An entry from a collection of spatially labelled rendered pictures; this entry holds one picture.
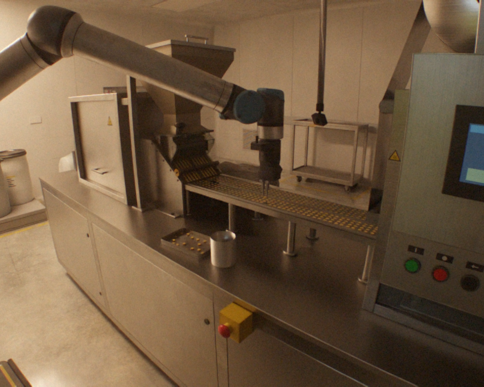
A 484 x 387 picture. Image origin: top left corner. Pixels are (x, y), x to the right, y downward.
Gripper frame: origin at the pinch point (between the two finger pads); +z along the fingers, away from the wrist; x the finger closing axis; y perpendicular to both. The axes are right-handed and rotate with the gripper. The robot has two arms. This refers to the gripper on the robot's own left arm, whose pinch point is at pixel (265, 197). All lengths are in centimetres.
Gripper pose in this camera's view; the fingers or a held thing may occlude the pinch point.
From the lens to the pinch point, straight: 107.7
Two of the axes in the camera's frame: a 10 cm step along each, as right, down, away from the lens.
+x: -8.2, -1.8, 5.5
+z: 0.0, 9.5, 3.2
